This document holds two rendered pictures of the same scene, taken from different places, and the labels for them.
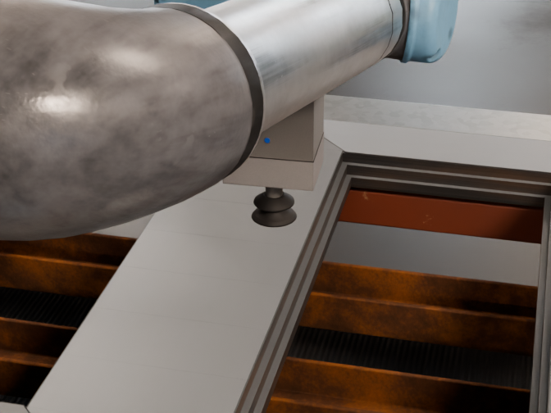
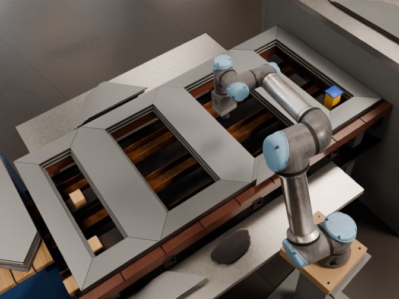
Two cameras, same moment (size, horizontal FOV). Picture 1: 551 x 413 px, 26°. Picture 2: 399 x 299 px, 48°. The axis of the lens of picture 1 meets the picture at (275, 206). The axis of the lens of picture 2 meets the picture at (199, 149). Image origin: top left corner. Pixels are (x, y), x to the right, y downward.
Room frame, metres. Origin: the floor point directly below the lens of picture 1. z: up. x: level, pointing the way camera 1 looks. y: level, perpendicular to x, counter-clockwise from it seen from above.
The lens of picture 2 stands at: (0.09, 0.98, 2.39)
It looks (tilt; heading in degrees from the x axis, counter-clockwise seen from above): 51 degrees down; 318
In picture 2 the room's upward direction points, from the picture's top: 7 degrees counter-clockwise
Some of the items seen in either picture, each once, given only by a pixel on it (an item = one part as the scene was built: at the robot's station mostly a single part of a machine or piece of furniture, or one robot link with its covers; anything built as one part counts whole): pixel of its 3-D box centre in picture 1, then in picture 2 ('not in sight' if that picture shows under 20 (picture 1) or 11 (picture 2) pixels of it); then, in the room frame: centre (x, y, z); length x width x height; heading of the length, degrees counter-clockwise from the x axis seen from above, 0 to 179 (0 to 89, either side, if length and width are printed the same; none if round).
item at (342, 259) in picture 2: not in sight; (332, 245); (0.33, 0.14, 0.78); 0.15 x 0.15 x 0.10
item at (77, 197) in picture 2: not in sight; (78, 198); (1.27, 0.66, 0.79); 0.06 x 0.05 x 0.04; 167
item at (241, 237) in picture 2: not in sight; (232, 247); (0.65, 0.37, 0.70); 0.20 x 0.10 x 0.03; 82
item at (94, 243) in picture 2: not in sight; (94, 245); (1.04, 0.76, 0.79); 0.06 x 0.05 x 0.04; 167
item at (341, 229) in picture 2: not in sight; (336, 232); (0.33, 0.15, 0.90); 0.13 x 0.12 x 0.14; 67
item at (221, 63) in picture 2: not in sight; (222, 70); (0.99, 0.00, 1.22); 0.09 x 0.08 x 0.11; 157
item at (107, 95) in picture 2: not in sight; (103, 99); (1.69, 0.18, 0.77); 0.45 x 0.20 x 0.04; 77
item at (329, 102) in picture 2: not in sight; (330, 107); (0.73, -0.48, 0.78); 0.05 x 0.05 x 0.19; 77
